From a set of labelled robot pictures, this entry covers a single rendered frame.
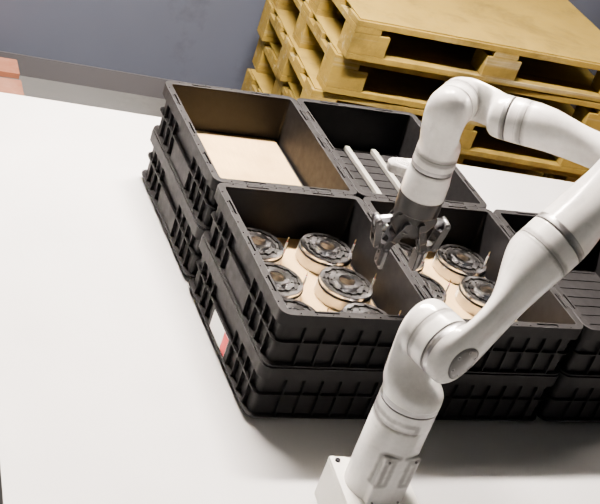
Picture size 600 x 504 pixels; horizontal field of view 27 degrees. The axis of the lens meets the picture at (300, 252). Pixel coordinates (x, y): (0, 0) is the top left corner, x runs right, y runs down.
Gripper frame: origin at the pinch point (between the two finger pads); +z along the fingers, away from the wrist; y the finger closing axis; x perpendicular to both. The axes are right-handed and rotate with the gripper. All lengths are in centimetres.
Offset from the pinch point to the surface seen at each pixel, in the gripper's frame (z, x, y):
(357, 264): 15.4, 18.5, 2.5
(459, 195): 13, 41, 31
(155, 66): 102, 248, 14
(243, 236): 3.9, 9.6, -24.6
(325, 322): 4.4, -11.9, -15.1
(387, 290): 11.6, 6.3, 3.7
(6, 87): 98, 215, -42
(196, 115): 14, 66, -21
